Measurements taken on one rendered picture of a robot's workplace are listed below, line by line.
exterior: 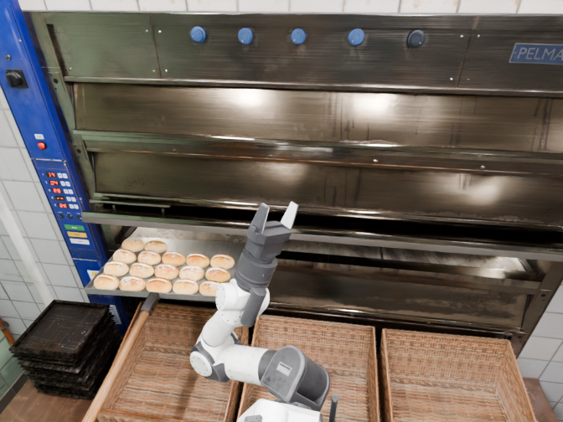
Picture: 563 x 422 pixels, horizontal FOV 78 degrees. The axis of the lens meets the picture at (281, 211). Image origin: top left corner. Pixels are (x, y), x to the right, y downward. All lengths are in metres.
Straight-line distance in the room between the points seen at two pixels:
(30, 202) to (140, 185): 0.56
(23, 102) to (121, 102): 0.35
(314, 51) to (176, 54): 0.44
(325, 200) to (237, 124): 0.42
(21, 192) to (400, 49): 1.60
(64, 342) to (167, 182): 0.82
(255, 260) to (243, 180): 0.59
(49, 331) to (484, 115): 1.89
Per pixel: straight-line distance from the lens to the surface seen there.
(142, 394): 1.92
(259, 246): 0.77
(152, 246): 1.62
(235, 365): 1.01
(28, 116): 1.60
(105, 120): 1.45
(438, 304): 1.71
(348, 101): 1.21
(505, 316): 1.83
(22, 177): 1.82
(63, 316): 1.94
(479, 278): 1.65
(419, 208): 1.36
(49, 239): 1.97
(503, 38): 1.26
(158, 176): 1.46
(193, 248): 1.62
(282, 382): 0.89
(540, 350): 2.07
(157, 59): 1.31
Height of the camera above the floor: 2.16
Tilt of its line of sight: 32 degrees down
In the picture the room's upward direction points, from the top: straight up
